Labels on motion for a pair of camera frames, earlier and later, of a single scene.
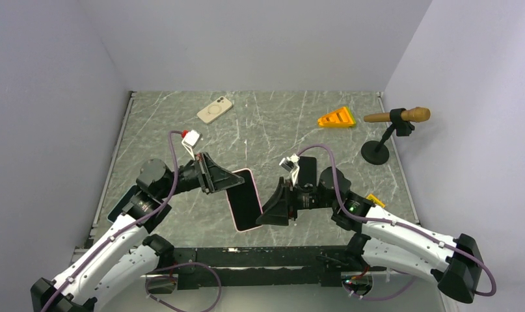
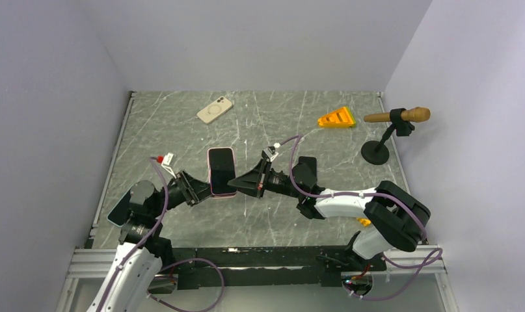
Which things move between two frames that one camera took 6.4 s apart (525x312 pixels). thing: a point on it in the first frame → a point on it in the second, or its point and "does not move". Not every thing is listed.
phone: x=244 y=203 → x=221 y=166
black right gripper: x=279 y=209 → x=250 y=184
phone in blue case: x=117 y=210 does not move
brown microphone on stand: x=375 y=152 does not move
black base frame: x=310 y=266 does not move
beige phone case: x=215 y=110 does not move
